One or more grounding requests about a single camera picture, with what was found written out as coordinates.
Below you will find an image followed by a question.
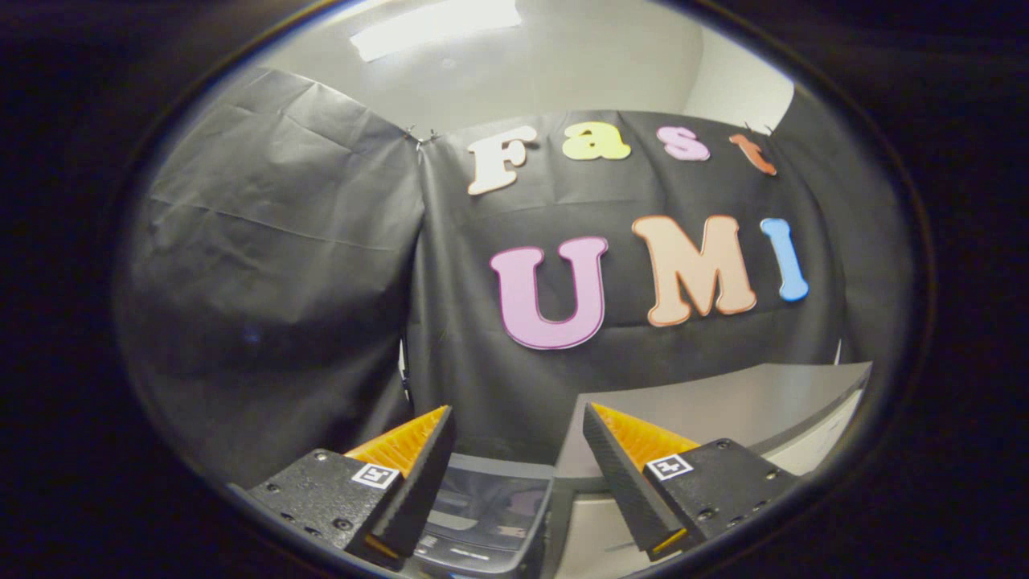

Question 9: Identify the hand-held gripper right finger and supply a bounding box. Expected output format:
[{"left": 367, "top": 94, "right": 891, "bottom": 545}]
[{"left": 582, "top": 401, "right": 800, "bottom": 562}]

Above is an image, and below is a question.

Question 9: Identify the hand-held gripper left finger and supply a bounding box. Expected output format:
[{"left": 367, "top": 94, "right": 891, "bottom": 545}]
[{"left": 246, "top": 404, "right": 457, "bottom": 571}]

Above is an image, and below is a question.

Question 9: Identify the dark washing machine lid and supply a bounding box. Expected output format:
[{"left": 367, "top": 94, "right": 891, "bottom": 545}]
[{"left": 430, "top": 454, "right": 557, "bottom": 549}]

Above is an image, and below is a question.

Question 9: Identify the grey washing machine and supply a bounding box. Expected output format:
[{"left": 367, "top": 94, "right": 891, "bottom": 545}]
[{"left": 402, "top": 452, "right": 568, "bottom": 579}]

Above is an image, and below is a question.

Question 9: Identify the white cabinet with dark top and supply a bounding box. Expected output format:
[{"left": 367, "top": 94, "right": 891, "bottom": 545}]
[{"left": 555, "top": 362, "right": 873, "bottom": 579}]

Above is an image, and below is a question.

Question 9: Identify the black backdrop cloth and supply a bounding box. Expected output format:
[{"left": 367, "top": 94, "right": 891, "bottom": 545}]
[{"left": 113, "top": 68, "right": 917, "bottom": 491}]

